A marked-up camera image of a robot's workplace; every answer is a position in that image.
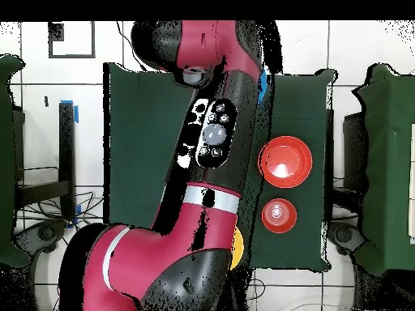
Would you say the large blue bowl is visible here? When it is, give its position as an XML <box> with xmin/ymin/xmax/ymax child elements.
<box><xmin>257</xmin><ymin>66</ymin><xmax>268</xmax><ymax>105</ymax></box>

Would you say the dark green table cloth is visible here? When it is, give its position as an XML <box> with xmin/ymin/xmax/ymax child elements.
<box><xmin>102</xmin><ymin>62</ymin><xmax>336</xmax><ymax>272</ymax></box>

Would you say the large yellow bowl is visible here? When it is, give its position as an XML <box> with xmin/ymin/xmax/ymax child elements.
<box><xmin>229</xmin><ymin>225</ymin><xmax>245</xmax><ymax>271</ymax></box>

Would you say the large shallow orange bowl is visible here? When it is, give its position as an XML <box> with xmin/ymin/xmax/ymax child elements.
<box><xmin>257</xmin><ymin>135</ymin><xmax>314</xmax><ymax>190</ymax></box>

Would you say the small orange bowl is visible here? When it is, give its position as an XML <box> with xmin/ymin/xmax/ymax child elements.
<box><xmin>261</xmin><ymin>198</ymin><xmax>298</xmax><ymax>234</ymax></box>

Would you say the blue tape strip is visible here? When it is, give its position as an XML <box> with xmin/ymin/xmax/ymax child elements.
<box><xmin>60</xmin><ymin>99</ymin><xmax>79</xmax><ymax>125</ymax></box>

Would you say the grey stand base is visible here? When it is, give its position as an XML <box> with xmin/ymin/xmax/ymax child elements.
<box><xmin>327</xmin><ymin>221</ymin><xmax>366</xmax><ymax>257</ymax></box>

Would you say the black stand base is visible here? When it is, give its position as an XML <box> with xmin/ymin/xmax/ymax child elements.
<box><xmin>14</xmin><ymin>219</ymin><xmax>69</xmax><ymax>257</ymax></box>

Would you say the neighbouring green table cloth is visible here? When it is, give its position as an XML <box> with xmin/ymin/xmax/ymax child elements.
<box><xmin>0</xmin><ymin>54</ymin><xmax>32</xmax><ymax>268</ymax></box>
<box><xmin>352</xmin><ymin>62</ymin><xmax>415</xmax><ymax>276</ymax></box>

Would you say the black square floor marker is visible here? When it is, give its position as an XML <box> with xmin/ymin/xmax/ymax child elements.
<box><xmin>48</xmin><ymin>21</ymin><xmax>96</xmax><ymax>59</ymax></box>

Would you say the black table frame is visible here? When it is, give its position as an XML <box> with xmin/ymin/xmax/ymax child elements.
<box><xmin>12</xmin><ymin>101</ymin><xmax>77</xmax><ymax>221</ymax></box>

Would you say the thin black floor cable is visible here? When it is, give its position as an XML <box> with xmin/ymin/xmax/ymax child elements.
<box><xmin>115</xmin><ymin>21</ymin><xmax>147</xmax><ymax>73</ymax></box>

